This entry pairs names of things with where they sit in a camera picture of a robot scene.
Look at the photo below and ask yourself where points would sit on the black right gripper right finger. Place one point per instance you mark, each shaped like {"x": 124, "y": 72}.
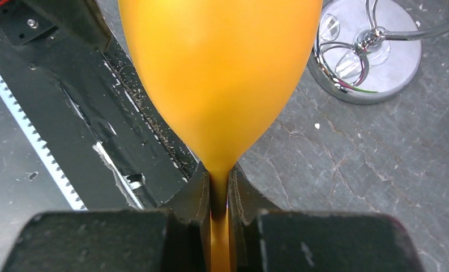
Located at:
{"x": 264, "y": 237}

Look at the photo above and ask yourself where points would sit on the chrome wine glass rack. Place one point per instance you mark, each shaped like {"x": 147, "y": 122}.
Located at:
{"x": 366, "y": 52}

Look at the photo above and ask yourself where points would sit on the orange plastic wine glass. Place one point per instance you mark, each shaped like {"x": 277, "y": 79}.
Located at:
{"x": 219, "y": 73}

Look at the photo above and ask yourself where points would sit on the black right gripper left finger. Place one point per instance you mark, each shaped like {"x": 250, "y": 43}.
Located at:
{"x": 172, "y": 237}

